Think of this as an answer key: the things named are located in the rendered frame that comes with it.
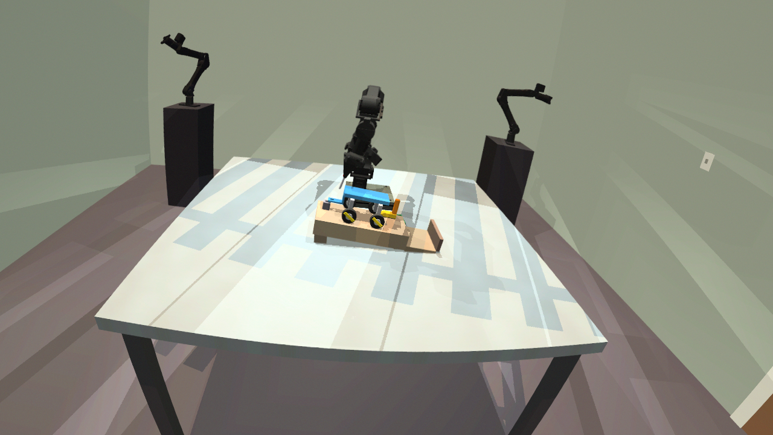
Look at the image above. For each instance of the tan wooden ramp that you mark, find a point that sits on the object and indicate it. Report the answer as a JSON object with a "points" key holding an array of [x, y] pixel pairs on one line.
{"points": [[394, 233]]}

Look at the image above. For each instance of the yellow wedge with orange handle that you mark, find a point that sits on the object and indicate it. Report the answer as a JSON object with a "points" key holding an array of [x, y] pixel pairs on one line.
{"points": [[391, 214]]}

